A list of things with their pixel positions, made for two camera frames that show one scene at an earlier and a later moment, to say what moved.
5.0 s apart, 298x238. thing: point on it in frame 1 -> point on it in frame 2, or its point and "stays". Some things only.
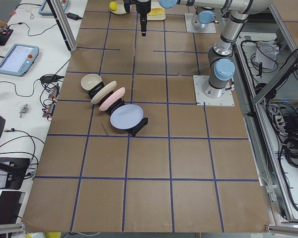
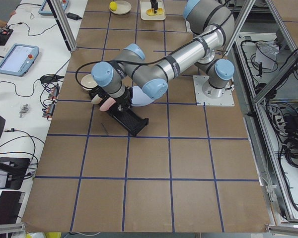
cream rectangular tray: [161, 17] stays
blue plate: [126, 116] -> [139, 97]
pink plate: [117, 94] stays
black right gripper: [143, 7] -> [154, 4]
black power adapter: [73, 16] stays
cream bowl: [88, 81] stays
